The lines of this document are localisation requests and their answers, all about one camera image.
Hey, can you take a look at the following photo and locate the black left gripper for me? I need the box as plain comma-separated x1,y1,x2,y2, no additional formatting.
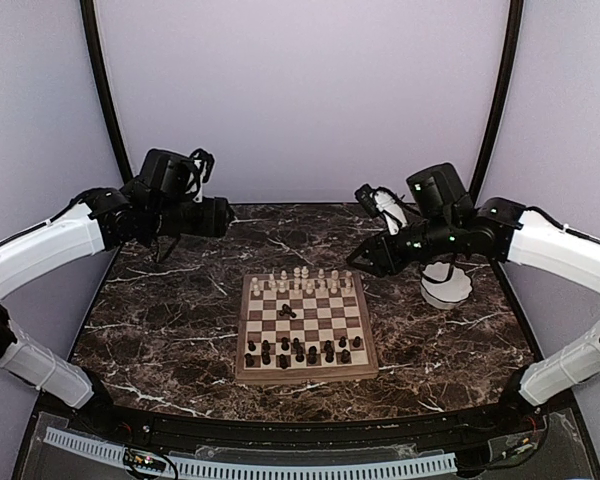
149,196,235,238

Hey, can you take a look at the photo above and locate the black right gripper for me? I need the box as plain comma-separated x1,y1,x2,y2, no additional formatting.
347,212,460,277

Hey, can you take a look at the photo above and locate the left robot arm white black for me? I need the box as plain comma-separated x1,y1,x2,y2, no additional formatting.
0,188,234,436

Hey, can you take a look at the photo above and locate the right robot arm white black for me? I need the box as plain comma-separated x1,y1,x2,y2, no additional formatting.
347,198,600,434

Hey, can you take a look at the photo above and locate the wooden chess board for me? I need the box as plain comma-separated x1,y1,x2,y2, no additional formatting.
235,268,379,385

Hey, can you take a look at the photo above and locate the pile of dark chess pieces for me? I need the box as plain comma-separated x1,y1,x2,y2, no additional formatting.
278,304,297,319

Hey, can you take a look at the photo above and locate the white knight right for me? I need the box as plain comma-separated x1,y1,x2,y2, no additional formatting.
330,270,340,294

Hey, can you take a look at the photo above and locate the white bishop right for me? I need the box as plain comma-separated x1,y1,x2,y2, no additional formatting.
318,268,326,291

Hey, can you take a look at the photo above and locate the white bishop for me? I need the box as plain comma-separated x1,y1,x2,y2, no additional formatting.
279,270,288,291
318,268,326,291

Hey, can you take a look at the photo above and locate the white king piece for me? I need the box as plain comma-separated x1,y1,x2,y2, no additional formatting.
293,267,302,291

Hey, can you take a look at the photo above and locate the white scalloped bowl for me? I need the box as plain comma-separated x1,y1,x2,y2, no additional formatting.
420,262,473,310

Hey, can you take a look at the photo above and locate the white bishop left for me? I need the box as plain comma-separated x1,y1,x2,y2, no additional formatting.
279,270,288,291

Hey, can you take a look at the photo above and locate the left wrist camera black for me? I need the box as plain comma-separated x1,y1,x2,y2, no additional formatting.
139,148,215,203

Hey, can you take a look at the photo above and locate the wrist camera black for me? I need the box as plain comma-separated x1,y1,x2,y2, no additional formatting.
139,148,215,203
406,162,474,223

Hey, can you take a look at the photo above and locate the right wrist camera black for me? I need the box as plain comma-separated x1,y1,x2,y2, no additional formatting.
406,162,474,223

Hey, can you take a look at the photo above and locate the black front rail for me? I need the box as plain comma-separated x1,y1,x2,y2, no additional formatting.
144,412,466,449

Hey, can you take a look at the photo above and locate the white slotted cable duct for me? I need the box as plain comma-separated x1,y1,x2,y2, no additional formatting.
43,426,457,479

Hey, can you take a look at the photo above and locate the left black corner post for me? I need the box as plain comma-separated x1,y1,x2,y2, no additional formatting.
79,0,134,193

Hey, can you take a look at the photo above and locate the black corner post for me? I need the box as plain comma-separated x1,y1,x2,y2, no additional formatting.
468,0,524,203
79,0,134,193

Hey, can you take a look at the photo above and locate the right black corner post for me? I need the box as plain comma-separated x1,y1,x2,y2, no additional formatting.
468,0,524,203

